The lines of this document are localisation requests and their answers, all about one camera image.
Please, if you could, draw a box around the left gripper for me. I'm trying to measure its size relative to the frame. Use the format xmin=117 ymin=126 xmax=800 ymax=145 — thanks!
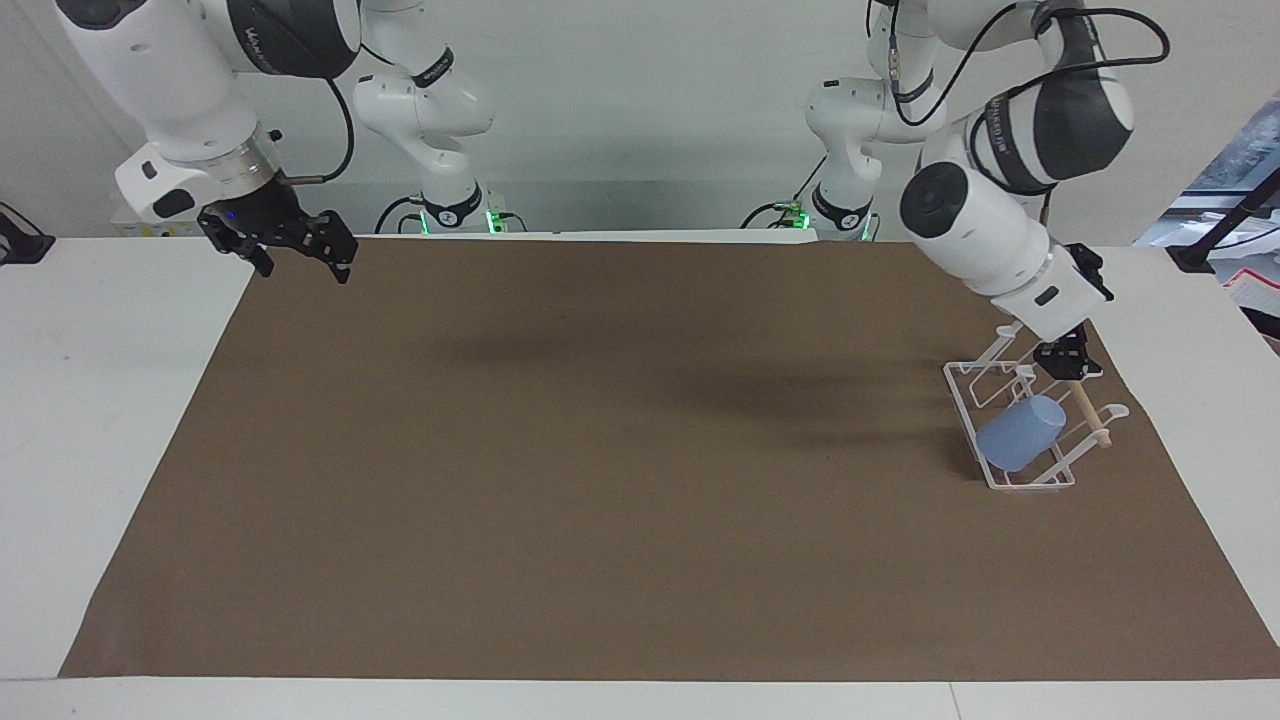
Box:
xmin=1034 ymin=321 xmax=1104 ymax=382

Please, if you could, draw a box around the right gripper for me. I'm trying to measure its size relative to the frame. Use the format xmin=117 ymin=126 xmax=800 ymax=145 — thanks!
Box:
xmin=197 ymin=177 xmax=359 ymax=286

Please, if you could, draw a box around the white wire cup holder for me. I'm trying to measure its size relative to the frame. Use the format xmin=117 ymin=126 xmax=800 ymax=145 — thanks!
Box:
xmin=942 ymin=320 xmax=1132 ymax=493

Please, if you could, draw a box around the light blue plastic cup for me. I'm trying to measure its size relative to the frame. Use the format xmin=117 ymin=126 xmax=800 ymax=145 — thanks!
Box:
xmin=976 ymin=394 xmax=1069 ymax=474

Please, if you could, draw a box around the black stand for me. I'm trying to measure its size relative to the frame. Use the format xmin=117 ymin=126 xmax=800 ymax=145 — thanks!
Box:
xmin=0 ymin=202 xmax=57 ymax=267
xmin=1169 ymin=165 xmax=1280 ymax=274

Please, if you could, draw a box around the black cable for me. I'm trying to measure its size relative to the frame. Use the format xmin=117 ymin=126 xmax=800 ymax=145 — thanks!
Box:
xmin=374 ymin=194 xmax=430 ymax=235
xmin=739 ymin=155 xmax=830 ymax=230
xmin=276 ymin=70 xmax=358 ymax=187
xmin=868 ymin=0 xmax=1172 ymax=129

